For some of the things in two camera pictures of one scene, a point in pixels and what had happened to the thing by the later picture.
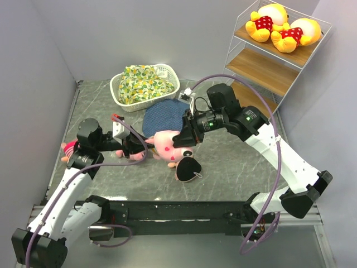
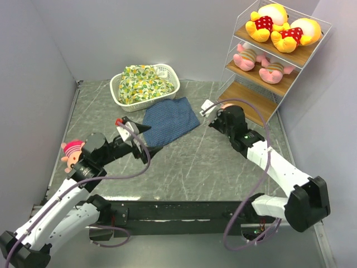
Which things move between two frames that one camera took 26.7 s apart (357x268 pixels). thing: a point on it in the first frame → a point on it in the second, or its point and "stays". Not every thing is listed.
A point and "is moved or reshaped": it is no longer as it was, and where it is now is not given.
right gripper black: [190, 132] → [213, 124]
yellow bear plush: [303, 31] stays
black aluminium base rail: [149, 218] stays
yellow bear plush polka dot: [269, 18] stays
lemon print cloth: [139, 83] stays
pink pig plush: [138, 156] is moved or reshaped
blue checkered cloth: [166, 115] stays
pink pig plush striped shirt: [163, 149] → [246, 59]
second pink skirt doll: [68, 148] stays
